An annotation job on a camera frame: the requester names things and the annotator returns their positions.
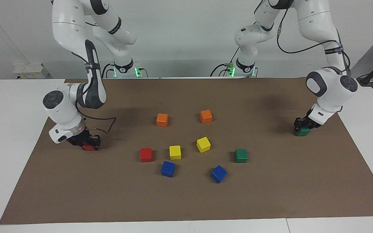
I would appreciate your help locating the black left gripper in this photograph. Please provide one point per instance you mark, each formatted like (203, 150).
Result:
(309, 122)

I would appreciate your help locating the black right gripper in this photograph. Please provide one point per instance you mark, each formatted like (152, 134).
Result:
(84, 138)

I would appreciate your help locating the red wooden cube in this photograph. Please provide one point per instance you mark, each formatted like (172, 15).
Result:
(88, 148)
(146, 155)

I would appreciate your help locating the green wooden cube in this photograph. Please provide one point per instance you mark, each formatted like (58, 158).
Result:
(241, 156)
(302, 132)

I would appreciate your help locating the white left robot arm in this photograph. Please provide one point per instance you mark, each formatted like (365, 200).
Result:
(329, 87)

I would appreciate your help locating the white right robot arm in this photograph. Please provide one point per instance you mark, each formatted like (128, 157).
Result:
(63, 110)

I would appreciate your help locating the orange wooden cube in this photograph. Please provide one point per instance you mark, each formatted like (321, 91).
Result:
(206, 116)
(162, 120)

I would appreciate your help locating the blue wooden cube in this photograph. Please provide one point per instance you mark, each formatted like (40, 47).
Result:
(167, 169)
(219, 174)

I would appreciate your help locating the yellow wooden cube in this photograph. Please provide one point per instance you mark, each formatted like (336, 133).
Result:
(203, 144)
(175, 152)

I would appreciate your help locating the white power strip box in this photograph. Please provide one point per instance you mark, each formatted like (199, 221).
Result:
(31, 71)

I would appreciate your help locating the brown table mat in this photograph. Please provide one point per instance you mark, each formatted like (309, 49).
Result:
(186, 200)

